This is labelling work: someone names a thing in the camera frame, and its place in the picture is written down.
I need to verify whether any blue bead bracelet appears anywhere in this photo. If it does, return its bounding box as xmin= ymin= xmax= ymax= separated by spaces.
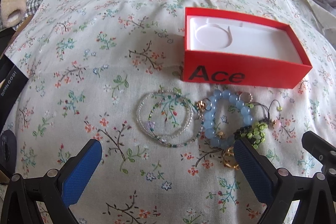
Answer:
xmin=203 ymin=89 xmax=255 ymax=150

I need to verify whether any floral bed quilt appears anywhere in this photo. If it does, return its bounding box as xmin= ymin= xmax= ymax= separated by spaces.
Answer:
xmin=5 ymin=0 xmax=335 ymax=223

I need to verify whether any red Ace box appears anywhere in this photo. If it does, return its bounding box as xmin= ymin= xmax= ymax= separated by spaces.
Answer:
xmin=182 ymin=7 xmax=312 ymax=88

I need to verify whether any small pearl hoop earring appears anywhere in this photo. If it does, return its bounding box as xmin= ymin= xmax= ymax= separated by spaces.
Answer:
xmin=239 ymin=92 xmax=253 ymax=104

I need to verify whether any black phone box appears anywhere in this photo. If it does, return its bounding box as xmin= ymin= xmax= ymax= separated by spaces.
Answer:
xmin=1 ymin=29 xmax=29 ymax=129

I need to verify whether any clear bead bracelet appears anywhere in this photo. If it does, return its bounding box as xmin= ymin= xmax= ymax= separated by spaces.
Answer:
xmin=136 ymin=90 xmax=194 ymax=136

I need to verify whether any gold ring cluster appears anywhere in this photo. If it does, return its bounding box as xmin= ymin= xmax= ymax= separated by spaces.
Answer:
xmin=222 ymin=147 xmax=240 ymax=170

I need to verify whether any green seed bead bracelet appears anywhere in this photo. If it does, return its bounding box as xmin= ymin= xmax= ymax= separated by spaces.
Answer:
xmin=147 ymin=96 xmax=204 ymax=149

